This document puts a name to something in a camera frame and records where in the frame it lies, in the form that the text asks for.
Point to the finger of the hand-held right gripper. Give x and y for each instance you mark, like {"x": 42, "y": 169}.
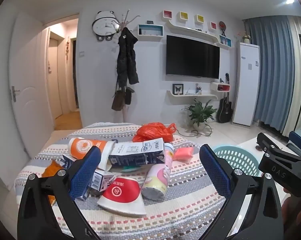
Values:
{"x": 299, "y": 140}
{"x": 266, "y": 141}

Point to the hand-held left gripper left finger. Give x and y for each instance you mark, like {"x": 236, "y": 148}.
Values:
{"x": 86, "y": 175}

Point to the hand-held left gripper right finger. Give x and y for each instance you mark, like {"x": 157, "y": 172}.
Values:
{"x": 214, "y": 172}

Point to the small blue carton box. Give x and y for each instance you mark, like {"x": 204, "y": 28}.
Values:
{"x": 101, "y": 180}

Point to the blue and white carton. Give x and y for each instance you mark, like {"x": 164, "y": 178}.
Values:
{"x": 69, "y": 162}

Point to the orange paper cup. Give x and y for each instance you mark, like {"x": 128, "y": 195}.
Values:
{"x": 83, "y": 147}

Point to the teal plastic laundry basket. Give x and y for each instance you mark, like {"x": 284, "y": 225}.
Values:
{"x": 243, "y": 160}

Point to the pink plastic packet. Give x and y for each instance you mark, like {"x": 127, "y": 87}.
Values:
{"x": 184, "y": 153}

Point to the orange snack packet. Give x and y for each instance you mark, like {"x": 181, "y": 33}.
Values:
{"x": 51, "y": 168}

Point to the red and white paper bowl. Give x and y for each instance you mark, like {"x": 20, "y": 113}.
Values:
{"x": 121, "y": 197}

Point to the black and white milk carton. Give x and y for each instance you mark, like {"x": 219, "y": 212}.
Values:
{"x": 138, "y": 153}

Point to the pink drink cup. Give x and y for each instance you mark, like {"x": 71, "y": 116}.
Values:
{"x": 156, "y": 177}

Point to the person's right hand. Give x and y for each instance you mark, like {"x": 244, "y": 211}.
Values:
{"x": 296, "y": 210}

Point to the striped woven tablecloth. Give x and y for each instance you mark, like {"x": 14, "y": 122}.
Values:
{"x": 185, "y": 180}

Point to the black acoustic guitar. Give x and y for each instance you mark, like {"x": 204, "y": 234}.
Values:
{"x": 224, "y": 110}

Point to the white standing air conditioner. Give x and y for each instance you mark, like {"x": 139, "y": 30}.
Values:
{"x": 245, "y": 85}

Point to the green potted plant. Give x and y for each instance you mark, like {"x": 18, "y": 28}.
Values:
{"x": 200, "y": 113}

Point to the blue curtain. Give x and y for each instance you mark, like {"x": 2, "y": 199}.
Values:
{"x": 270, "y": 75}

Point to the red-lined white box shelf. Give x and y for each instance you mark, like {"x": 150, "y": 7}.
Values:
{"x": 221, "y": 87}

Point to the beige sheer curtain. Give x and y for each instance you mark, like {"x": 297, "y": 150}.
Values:
{"x": 300, "y": 67}

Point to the red plastic bag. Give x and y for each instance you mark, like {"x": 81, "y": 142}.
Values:
{"x": 153, "y": 131}

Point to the brown hanging bag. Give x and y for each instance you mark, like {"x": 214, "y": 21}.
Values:
{"x": 118, "y": 100}

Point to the small colourful figurine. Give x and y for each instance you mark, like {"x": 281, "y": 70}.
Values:
{"x": 198, "y": 88}

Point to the black hanging bag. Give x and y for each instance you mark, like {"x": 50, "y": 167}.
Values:
{"x": 128, "y": 96}

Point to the framed butterfly picture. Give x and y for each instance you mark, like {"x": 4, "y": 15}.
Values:
{"x": 178, "y": 89}

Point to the small flower pot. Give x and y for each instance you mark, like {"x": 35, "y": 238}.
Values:
{"x": 246, "y": 38}

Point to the beige hallway door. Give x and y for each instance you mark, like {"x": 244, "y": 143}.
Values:
{"x": 56, "y": 75}

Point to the small blue-lined box shelf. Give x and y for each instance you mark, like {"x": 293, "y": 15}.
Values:
{"x": 225, "y": 41}

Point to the white room door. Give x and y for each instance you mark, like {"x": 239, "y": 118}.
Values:
{"x": 28, "y": 80}

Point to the black television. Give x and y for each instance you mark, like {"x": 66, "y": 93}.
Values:
{"x": 193, "y": 56}

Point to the round red fan ornament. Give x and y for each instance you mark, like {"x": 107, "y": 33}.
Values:
{"x": 222, "y": 26}

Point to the black jacket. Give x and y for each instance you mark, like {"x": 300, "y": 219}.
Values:
{"x": 126, "y": 57}

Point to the hanging hallway ornament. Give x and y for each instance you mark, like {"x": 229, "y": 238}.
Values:
{"x": 67, "y": 48}

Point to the ceiling light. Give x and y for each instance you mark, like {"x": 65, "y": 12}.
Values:
{"x": 290, "y": 0}

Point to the long blue-lined box shelf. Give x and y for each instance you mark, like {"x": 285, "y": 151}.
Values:
{"x": 150, "y": 30}

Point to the low white wall shelf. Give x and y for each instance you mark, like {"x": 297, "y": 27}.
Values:
{"x": 190, "y": 96}

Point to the red wall cube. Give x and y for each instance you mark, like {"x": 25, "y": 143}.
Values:
{"x": 167, "y": 14}
{"x": 213, "y": 25}

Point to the curved white wall shelf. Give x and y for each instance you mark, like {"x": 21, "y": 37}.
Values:
{"x": 190, "y": 29}

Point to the yellow wall cube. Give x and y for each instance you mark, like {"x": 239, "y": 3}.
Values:
{"x": 200, "y": 18}
{"x": 184, "y": 16}

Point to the panda wall clock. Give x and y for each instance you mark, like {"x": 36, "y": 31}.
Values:
{"x": 105, "y": 26}

